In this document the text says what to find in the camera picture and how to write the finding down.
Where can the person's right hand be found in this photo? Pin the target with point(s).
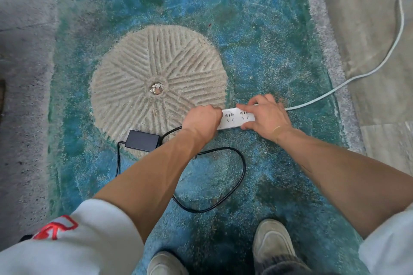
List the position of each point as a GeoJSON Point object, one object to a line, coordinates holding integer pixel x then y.
{"type": "Point", "coordinates": [271, 118]}

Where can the person's left hand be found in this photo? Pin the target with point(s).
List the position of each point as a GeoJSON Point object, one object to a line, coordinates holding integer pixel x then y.
{"type": "Point", "coordinates": [200, 120]}

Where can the person's right thumb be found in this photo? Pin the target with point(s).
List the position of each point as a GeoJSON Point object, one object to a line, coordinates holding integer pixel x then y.
{"type": "Point", "coordinates": [249, 126]}

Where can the person's right middle finger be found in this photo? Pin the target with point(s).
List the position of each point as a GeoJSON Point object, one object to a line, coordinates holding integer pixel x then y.
{"type": "Point", "coordinates": [257, 99]}

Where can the person's left fingers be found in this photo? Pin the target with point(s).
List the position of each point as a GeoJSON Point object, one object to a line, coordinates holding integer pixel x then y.
{"type": "Point", "coordinates": [216, 118]}

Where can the white power strip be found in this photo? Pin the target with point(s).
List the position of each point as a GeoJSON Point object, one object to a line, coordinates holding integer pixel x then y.
{"type": "Point", "coordinates": [233, 118]}

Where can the person's right forearm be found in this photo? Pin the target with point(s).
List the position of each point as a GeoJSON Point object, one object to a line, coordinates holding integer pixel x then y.
{"type": "Point", "coordinates": [348, 175]}

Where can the person's left forearm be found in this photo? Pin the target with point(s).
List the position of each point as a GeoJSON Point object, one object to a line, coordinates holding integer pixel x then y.
{"type": "Point", "coordinates": [155, 175]}

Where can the small pebbles in millstone hole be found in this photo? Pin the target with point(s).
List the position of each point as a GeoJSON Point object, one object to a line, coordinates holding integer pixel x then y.
{"type": "Point", "coordinates": [156, 88]}

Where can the black power adapter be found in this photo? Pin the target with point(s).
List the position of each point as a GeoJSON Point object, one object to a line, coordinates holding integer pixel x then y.
{"type": "Point", "coordinates": [142, 140]}

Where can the round carved millstone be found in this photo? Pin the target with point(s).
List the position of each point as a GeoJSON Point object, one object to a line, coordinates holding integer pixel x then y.
{"type": "Point", "coordinates": [135, 68]}

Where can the person's right beige shoe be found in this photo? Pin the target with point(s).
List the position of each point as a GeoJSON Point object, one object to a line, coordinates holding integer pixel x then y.
{"type": "Point", "coordinates": [272, 241]}

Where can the person's beige shoe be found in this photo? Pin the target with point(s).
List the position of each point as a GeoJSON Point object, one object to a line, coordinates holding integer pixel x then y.
{"type": "Point", "coordinates": [166, 264]}
{"type": "Point", "coordinates": [272, 241]}

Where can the dark grey trouser leg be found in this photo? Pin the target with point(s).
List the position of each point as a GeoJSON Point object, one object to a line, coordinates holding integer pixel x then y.
{"type": "Point", "coordinates": [284, 266]}

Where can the person's left beige shoe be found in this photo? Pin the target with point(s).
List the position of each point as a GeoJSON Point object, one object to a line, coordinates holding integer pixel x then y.
{"type": "Point", "coordinates": [166, 264]}

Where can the white sleeve with red print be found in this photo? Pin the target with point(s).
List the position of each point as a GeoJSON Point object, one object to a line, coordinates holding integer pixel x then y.
{"type": "Point", "coordinates": [80, 242]}

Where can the plain white sleeve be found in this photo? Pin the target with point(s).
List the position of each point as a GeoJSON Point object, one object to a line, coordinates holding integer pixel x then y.
{"type": "Point", "coordinates": [390, 245]}

